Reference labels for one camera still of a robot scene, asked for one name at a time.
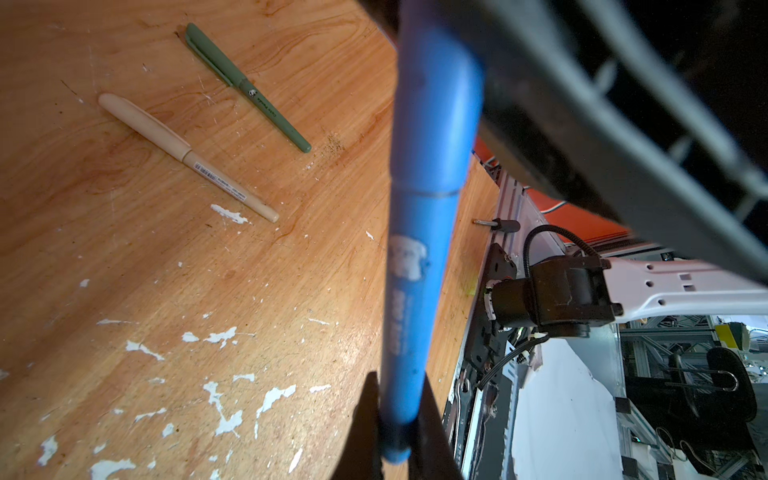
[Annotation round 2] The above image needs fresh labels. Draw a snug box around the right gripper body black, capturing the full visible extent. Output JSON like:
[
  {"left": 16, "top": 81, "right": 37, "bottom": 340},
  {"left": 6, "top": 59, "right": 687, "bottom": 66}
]
[{"left": 363, "top": 1, "right": 767, "bottom": 282}]

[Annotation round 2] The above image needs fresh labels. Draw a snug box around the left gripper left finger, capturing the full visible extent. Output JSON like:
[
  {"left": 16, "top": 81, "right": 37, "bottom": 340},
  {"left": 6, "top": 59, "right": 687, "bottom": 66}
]
[{"left": 331, "top": 371, "right": 384, "bottom": 480}]

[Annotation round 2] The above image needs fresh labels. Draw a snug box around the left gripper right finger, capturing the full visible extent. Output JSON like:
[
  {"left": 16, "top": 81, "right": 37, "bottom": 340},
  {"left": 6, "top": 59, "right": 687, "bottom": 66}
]
[{"left": 408, "top": 377, "right": 462, "bottom": 480}]

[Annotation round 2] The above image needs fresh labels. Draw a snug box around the blue pen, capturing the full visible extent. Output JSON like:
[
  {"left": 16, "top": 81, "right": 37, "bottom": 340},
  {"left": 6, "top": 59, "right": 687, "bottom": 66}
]
[{"left": 379, "top": 1, "right": 484, "bottom": 464}]

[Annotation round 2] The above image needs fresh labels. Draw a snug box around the beige pen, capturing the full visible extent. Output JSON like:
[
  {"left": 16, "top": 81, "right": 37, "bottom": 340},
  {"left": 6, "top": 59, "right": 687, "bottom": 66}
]
[{"left": 98, "top": 93, "right": 279, "bottom": 223}]

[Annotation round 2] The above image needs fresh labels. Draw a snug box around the green pen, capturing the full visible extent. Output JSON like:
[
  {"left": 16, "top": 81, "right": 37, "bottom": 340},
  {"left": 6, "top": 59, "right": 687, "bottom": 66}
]
[{"left": 185, "top": 23, "right": 312, "bottom": 153}]

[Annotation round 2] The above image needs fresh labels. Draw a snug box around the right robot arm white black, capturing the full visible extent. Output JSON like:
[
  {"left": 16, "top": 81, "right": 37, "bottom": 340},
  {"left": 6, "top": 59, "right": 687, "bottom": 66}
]
[{"left": 364, "top": 1, "right": 767, "bottom": 339}]

